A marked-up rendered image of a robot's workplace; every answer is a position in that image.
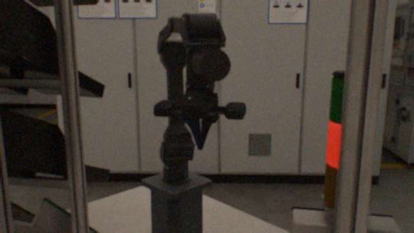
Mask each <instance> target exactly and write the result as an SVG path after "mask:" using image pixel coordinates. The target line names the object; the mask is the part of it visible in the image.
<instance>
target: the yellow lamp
mask: <svg viewBox="0 0 414 233"><path fill-rule="evenodd" d="M337 173H338V169H337V168H335V167H333V166H330V165H328V164H327V163H326V165H325V184H324V194H323V202H324V203H325V205H326V206H327V207H329V208H332V209H333V210H334V209H335V199H336V182H337Z"/></svg>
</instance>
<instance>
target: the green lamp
mask: <svg viewBox="0 0 414 233"><path fill-rule="evenodd" d="M343 86H344V78H336V77H334V76H333V77H332V78H331V97H330V107H329V120H330V121H331V122H334V123H337V124H341V120H342V103H343Z"/></svg>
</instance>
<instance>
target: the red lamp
mask: <svg viewBox="0 0 414 233"><path fill-rule="evenodd" d="M340 130H341V124H337V123H334V122H331V121H329V125H328V136H327V154H326V163H327V164H328V165H330V166H333V167H335V168H338V156H339V147H340Z"/></svg>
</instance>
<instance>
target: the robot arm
mask: <svg viewBox="0 0 414 233"><path fill-rule="evenodd" d="M171 34H180V36H181V37H170V36H171ZM225 42H226V36H225V34H224V30H223V27H222V26H221V24H220V21H219V19H217V15H216V13H215V12H185V13H183V14H182V15H181V16H171V17H169V18H168V23H167V25H166V26H165V27H164V28H163V29H162V30H161V31H160V32H159V35H158V43H157V51H158V54H159V55H160V61H161V64H162V65H163V66H164V68H165V70H166V77H167V94H168V97H167V99H168V100H162V101H160V102H158V103H156V104H155V105H154V108H153V114H154V116H155V117H168V126H167V128H166V130H165V132H164V134H163V141H162V144H161V147H160V159H161V161H162V163H163V164H164V167H163V176H164V178H161V181H164V182H166V183H168V184H171V185H173V186H177V185H180V184H183V183H186V182H189V181H192V178H189V177H188V161H192V160H193V156H194V149H195V144H194V142H193V139H192V134H191V133H190V132H189V131H188V129H187V128H186V126H185V123H186V124H187V125H188V126H189V128H190V129H191V132H192V133H193V137H194V139H195V142H196V145H197V148H198V150H202V149H203V146H204V142H205V140H206V138H207V136H208V133H209V130H210V128H211V125H212V123H216V122H217V120H218V119H219V116H218V115H224V116H225V117H226V118H227V119H228V120H242V119H244V117H245V115H246V104H245V103H244V102H229V103H228V104H226V106H224V105H218V96H217V93H215V92H214V82H218V81H221V80H223V79H224V78H225V77H226V76H227V75H228V73H229V72H230V68H231V61H230V59H229V57H228V55H227V54H226V53H225V52H224V51H221V47H226V43H225ZM185 66H186V83H185V87H186V91H185V93H184V79H183V72H184V71H183V70H184V68H185ZM200 119H202V120H201V125H200Z"/></svg>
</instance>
